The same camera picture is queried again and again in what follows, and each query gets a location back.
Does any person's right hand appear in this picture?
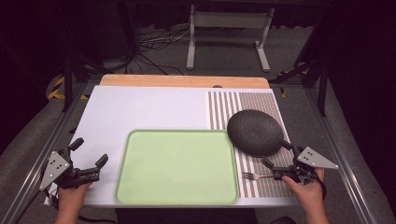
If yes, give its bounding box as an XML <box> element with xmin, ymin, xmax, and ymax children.
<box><xmin>280</xmin><ymin>167</ymin><xmax>327</xmax><ymax>209</ymax></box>

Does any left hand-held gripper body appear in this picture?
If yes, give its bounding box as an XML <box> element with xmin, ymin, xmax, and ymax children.
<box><xmin>38</xmin><ymin>148</ymin><xmax>102</xmax><ymax>191</ymax></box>

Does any wooden board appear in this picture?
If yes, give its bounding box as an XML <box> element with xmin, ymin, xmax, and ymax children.
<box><xmin>98</xmin><ymin>73</ymin><xmax>271</xmax><ymax>90</ymax></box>

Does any silver fork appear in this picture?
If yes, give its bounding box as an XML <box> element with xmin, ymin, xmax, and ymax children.
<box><xmin>242</xmin><ymin>172</ymin><xmax>276</xmax><ymax>181</ymax></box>

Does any aluminium frame rail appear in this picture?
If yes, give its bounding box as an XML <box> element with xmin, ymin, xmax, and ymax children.
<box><xmin>0</xmin><ymin>81</ymin><xmax>94</xmax><ymax>224</ymax></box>
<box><xmin>302</xmin><ymin>84</ymin><xmax>380</xmax><ymax>224</ymax></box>

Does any person's left hand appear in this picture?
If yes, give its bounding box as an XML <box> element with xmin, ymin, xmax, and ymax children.
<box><xmin>57</xmin><ymin>182</ymin><xmax>93</xmax><ymax>214</ymax></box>

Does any yellow and black tape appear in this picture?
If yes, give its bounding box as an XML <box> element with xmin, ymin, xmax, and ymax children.
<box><xmin>46</xmin><ymin>76</ymin><xmax>91</xmax><ymax>102</ymax></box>

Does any bundle of floor cables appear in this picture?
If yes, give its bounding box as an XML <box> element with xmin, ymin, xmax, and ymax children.
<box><xmin>124</xmin><ymin>24</ymin><xmax>191</xmax><ymax>77</ymax></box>

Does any light green tray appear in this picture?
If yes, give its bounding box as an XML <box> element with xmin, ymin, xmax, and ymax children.
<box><xmin>114</xmin><ymin>129</ymin><xmax>240</xmax><ymax>205</ymax></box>

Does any striped placemat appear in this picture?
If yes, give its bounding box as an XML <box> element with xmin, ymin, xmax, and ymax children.
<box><xmin>207</xmin><ymin>90</ymin><xmax>296</xmax><ymax>199</ymax></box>

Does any grey metal stand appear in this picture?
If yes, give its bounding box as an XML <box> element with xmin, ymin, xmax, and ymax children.
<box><xmin>185</xmin><ymin>4</ymin><xmax>276</xmax><ymax>74</ymax></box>

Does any white board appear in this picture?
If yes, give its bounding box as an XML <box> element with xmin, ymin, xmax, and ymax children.
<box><xmin>44</xmin><ymin>85</ymin><xmax>299</xmax><ymax>209</ymax></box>

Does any black tripod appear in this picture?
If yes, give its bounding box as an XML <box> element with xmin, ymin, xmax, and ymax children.
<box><xmin>269</xmin><ymin>57</ymin><xmax>329</xmax><ymax>119</ymax></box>
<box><xmin>61</xmin><ymin>54</ymin><xmax>106</xmax><ymax>114</ymax></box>

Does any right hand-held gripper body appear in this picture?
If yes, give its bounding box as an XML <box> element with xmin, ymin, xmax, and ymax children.
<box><xmin>272</xmin><ymin>147</ymin><xmax>340</xmax><ymax>186</ymax></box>

